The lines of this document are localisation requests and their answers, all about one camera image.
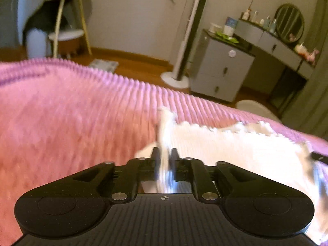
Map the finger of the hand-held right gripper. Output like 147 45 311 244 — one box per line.
311 152 328 164

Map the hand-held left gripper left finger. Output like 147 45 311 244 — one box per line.
72 147 161 203

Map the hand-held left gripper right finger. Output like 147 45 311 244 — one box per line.
170 148 257 202

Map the white ribbed sweater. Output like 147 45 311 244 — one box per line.
134 107 328 245

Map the grey-green curtain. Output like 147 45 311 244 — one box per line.
280 0 328 144

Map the white stool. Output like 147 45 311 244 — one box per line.
236 99 282 121

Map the grey drawer cabinet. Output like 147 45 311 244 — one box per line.
190 29 257 102

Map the pink ribbed blanket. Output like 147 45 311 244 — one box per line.
0 58 328 244

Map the pink plush toy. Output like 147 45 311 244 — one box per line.
306 49 320 62

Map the patterned floor mat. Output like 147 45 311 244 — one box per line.
88 59 120 74

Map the yellow soft toy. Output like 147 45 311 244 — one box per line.
294 42 308 56

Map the grey dressing table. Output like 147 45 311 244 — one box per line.
234 18 318 113

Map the white tower fan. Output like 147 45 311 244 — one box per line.
161 0 212 88

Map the green cloth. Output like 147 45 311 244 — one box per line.
215 31 240 43

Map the oval mirror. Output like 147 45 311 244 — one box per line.
275 3 305 43

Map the blue carton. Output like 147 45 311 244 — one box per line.
223 17 239 37

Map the reed diffuser bottle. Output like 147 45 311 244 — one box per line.
243 0 255 21

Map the white bin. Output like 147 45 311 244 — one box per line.
27 28 52 59

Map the dark cloth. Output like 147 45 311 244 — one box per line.
23 4 77 39

